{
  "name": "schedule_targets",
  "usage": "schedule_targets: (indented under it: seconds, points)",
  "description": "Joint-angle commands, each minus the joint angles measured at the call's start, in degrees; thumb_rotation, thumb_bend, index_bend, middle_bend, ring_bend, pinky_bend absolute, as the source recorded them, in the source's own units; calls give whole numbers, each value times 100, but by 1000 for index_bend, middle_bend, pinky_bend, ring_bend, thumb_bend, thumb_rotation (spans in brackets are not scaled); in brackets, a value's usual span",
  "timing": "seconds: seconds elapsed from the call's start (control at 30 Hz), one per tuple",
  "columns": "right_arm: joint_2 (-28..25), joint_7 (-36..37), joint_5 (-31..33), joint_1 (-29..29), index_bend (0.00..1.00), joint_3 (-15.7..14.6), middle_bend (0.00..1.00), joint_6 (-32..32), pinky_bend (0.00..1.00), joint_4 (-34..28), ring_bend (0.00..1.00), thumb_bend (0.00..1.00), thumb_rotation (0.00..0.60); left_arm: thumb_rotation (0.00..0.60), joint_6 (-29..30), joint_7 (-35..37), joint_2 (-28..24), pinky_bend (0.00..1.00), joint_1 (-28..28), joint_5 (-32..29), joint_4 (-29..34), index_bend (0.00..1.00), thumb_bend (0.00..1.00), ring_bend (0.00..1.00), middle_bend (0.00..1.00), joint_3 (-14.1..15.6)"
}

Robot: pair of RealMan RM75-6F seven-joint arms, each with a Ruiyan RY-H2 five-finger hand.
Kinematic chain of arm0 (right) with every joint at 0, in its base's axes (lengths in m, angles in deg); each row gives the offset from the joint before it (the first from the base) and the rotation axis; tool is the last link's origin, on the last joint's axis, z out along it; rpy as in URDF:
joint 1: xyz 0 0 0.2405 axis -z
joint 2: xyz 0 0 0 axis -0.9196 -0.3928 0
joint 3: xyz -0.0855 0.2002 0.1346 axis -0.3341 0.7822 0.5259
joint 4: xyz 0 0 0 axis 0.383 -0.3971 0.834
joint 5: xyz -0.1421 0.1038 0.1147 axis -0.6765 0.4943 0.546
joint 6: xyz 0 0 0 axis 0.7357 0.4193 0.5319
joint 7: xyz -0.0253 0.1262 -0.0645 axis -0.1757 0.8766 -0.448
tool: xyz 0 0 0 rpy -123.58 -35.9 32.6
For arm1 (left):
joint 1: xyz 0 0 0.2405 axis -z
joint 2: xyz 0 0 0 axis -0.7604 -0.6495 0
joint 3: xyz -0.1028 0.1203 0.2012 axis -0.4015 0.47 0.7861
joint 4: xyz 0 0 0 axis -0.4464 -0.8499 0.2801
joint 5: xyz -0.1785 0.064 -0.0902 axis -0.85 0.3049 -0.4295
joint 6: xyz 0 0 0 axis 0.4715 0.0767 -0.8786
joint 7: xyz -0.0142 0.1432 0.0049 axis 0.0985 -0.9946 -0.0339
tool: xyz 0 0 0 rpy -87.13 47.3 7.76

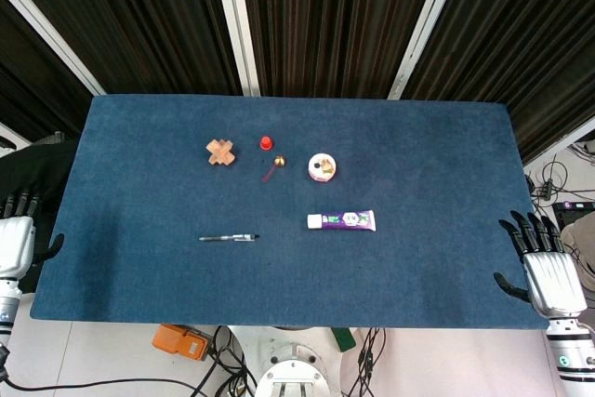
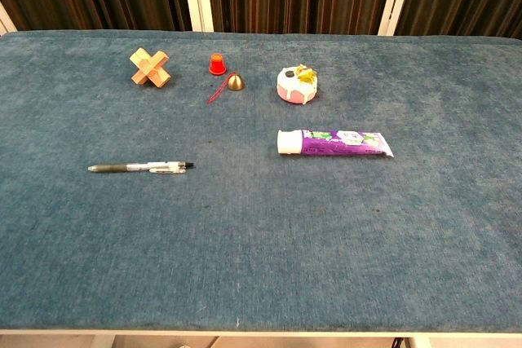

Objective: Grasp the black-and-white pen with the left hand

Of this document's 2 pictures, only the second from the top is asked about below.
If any pink and white toy cake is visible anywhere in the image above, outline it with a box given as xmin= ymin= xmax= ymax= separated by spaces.
xmin=276 ymin=64 xmax=320 ymax=105

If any purple toothpaste tube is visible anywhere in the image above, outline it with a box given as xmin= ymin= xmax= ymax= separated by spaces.
xmin=276 ymin=129 xmax=395 ymax=158

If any gold bell with red string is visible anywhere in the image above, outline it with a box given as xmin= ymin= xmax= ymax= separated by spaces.
xmin=206 ymin=72 xmax=247 ymax=105

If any small red plastic cup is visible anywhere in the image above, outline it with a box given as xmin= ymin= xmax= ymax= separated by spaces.
xmin=208 ymin=52 xmax=227 ymax=77

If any blue table cloth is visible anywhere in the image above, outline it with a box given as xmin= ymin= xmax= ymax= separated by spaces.
xmin=0 ymin=29 xmax=522 ymax=333

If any wooden cross puzzle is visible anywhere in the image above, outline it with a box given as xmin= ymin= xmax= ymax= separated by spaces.
xmin=129 ymin=47 xmax=171 ymax=89

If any black and clear pen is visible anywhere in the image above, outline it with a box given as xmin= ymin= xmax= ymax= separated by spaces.
xmin=87 ymin=161 xmax=196 ymax=174

